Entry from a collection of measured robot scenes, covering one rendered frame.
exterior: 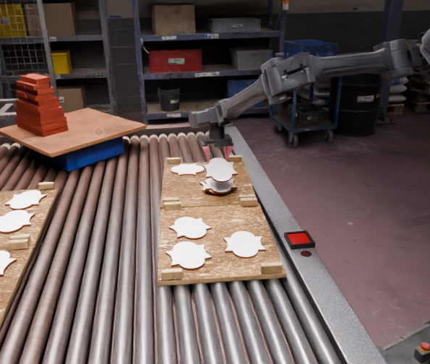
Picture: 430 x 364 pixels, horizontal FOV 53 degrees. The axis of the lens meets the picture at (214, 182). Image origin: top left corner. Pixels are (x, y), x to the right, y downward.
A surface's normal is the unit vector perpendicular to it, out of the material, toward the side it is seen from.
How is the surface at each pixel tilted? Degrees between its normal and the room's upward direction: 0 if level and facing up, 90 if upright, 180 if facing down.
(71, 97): 90
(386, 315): 0
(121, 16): 90
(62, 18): 90
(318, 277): 0
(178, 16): 91
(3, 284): 0
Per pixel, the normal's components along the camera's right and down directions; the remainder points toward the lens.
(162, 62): 0.17, 0.41
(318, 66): 0.47, -0.09
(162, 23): 0.40, 0.29
